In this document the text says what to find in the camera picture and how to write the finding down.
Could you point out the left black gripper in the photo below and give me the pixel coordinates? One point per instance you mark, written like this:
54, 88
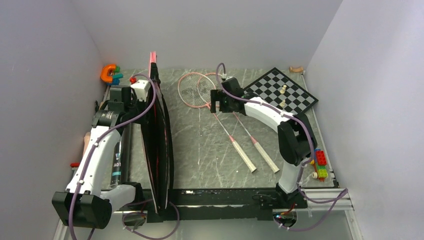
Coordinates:
143, 104

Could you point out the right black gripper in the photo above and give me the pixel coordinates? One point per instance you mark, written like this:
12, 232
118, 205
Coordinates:
218, 95

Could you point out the pink racket bag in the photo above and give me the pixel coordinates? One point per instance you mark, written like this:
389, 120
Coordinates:
157, 140

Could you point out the black shuttlecock tube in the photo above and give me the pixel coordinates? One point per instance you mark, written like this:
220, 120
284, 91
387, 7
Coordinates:
117, 172

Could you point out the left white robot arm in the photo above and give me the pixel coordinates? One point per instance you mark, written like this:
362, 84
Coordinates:
83, 204

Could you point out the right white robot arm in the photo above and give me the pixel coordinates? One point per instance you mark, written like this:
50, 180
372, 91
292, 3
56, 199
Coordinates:
295, 139

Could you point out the blue green toy blocks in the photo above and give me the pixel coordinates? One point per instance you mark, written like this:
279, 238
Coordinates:
117, 77

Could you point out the orange C toy block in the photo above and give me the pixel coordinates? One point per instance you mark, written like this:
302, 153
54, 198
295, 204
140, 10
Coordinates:
107, 73

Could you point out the black white chessboard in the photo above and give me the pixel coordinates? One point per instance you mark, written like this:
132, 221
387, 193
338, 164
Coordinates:
298, 99

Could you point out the white chess piece upper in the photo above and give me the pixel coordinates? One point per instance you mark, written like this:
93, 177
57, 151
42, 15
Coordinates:
283, 89

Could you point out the red clamp knob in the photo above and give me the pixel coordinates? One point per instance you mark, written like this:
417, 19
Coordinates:
75, 165

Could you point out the wooden arch block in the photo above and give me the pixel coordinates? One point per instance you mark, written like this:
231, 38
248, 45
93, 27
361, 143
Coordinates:
298, 69

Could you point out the colourful toy brick stack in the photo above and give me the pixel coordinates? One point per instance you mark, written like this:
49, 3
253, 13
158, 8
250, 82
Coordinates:
319, 164

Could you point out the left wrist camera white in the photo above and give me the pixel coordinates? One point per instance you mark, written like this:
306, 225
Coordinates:
141, 88

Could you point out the beige handle tool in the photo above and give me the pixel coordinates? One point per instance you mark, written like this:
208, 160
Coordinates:
86, 140

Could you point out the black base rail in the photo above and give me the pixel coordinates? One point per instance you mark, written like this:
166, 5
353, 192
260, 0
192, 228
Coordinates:
219, 204

